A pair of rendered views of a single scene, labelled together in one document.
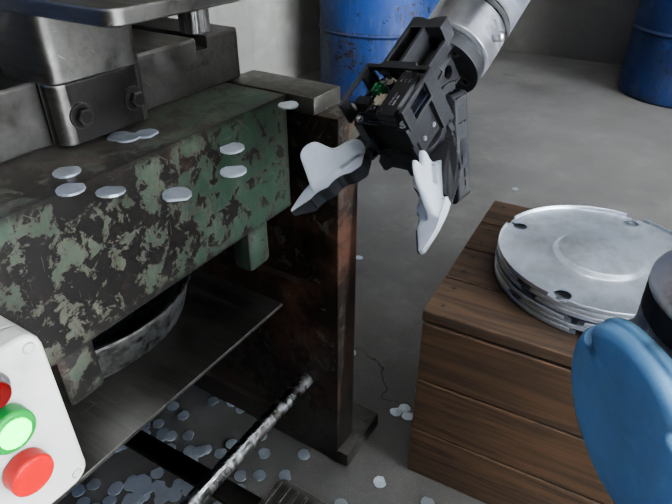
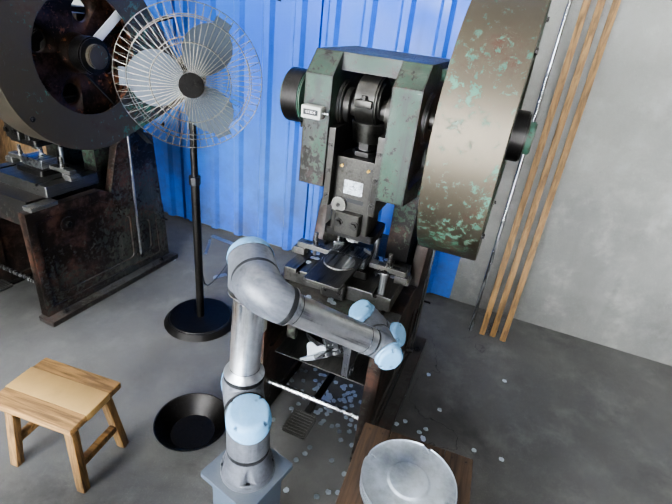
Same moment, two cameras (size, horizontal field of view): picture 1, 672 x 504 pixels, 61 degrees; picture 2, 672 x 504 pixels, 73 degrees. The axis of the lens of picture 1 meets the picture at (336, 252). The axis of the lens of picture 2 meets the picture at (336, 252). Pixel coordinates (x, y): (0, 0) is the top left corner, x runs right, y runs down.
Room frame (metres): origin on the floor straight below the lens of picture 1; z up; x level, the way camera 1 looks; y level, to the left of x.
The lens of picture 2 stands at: (0.21, -1.20, 1.62)
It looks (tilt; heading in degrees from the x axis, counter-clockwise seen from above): 28 degrees down; 78
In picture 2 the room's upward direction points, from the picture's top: 7 degrees clockwise
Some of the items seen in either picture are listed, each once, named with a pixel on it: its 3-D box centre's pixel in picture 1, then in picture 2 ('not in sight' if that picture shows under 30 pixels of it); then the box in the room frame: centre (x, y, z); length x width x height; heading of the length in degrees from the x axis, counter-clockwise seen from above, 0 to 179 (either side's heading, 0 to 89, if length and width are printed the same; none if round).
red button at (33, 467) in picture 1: (29, 472); not in sight; (0.23, 0.19, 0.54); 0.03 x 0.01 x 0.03; 148
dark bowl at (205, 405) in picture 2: not in sight; (192, 425); (-0.01, 0.17, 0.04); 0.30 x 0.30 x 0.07
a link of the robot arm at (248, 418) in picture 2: not in sight; (248, 425); (0.22, -0.34, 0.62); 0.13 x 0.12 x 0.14; 97
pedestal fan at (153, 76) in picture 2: not in sight; (231, 168); (0.11, 1.25, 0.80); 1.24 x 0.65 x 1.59; 58
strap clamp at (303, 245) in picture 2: not in sight; (313, 243); (0.47, 0.46, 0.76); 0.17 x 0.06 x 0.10; 148
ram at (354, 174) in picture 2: not in sight; (356, 191); (0.60, 0.33, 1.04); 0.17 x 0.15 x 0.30; 58
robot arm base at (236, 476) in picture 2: not in sight; (247, 456); (0.22, -0.34, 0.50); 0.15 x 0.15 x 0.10
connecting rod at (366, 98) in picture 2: not in sight; (369, 125); (0.62, 0.37, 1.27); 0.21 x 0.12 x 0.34; 58
